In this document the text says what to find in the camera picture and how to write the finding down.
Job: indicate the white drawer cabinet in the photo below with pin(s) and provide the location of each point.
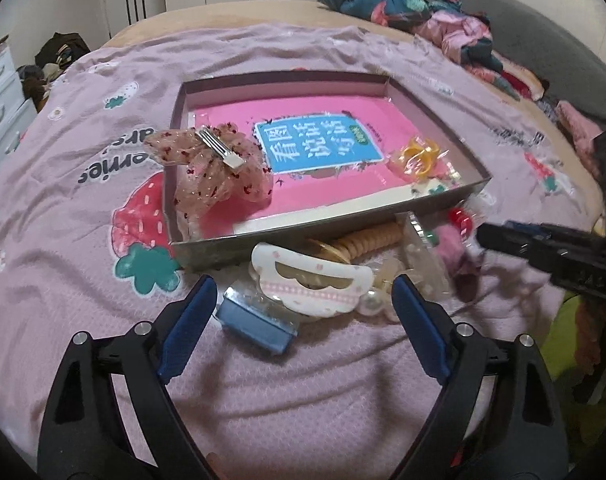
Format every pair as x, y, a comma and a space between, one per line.
16, 112

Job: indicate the dotted mesh bow hair clip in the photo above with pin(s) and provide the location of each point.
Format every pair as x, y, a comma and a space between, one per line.
204, 179

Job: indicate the white claw hair clip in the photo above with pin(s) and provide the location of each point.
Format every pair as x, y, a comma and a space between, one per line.
309, 286

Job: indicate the pearl hair accessory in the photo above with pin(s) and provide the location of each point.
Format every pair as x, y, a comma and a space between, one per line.
378, 300

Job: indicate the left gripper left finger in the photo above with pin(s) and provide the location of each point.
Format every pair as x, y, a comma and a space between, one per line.
82, 434

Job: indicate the clear bag with earrings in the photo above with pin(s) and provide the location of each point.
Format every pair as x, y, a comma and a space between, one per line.
423, 266

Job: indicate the pink strawberry print blanket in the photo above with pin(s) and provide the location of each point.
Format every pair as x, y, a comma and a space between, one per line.
81, 249

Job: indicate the pink pajama garment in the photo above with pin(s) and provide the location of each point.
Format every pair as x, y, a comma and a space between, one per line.
464, 39

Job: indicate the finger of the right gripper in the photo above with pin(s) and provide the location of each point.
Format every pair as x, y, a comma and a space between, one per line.
525, 233
540, 254

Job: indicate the grey padded headboard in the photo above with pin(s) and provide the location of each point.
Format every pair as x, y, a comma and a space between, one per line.
571, 70

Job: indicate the pink book in tray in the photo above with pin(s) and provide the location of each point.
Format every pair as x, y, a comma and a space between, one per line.
321, 149

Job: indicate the dark cardboard tray box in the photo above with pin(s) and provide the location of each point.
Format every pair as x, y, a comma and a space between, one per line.
439, 168

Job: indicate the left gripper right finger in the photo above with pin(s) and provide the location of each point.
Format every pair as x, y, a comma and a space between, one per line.
497, 415

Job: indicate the pink fuzzy cloth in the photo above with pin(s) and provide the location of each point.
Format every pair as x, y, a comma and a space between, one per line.
583, 132

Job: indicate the small blue plastic box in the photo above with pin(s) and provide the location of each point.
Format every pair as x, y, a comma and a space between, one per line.
257, 319

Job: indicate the black backpack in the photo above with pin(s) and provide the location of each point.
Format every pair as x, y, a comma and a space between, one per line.
62, 50

